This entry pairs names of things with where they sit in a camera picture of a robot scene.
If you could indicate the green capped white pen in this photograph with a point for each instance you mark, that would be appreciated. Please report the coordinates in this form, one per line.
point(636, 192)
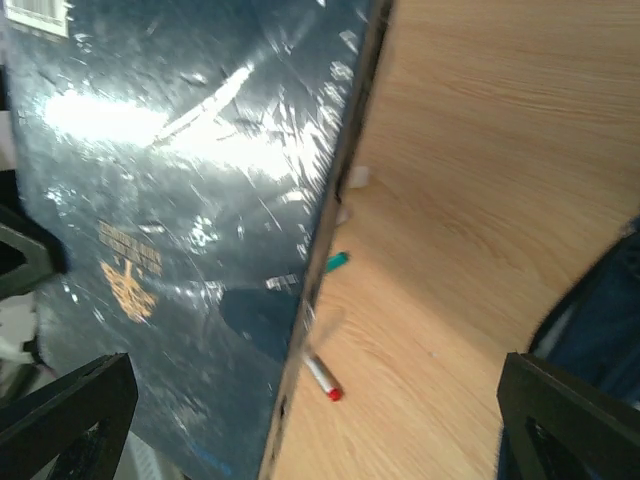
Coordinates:
point(336, 261)

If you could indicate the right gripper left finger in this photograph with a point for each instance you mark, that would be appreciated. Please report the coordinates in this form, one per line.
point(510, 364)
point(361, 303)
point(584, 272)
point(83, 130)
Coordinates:
point(76, 425)

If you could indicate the dark blue notebook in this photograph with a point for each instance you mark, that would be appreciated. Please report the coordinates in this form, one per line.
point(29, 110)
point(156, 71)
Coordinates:
point(191, 157)

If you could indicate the red capped white pen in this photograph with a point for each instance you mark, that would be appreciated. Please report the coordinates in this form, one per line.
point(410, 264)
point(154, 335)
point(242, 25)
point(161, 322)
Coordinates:
point(324, 377)

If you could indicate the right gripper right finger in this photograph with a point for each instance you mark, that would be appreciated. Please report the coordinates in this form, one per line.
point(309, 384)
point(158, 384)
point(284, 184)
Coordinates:
point(560, 427)

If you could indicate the navy blue backpack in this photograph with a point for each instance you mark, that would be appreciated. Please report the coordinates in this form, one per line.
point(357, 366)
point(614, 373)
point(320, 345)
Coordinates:
point(592, 333)

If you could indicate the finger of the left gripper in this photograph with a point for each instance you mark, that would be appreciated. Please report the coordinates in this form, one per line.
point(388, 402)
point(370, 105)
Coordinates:
point(29, 254)

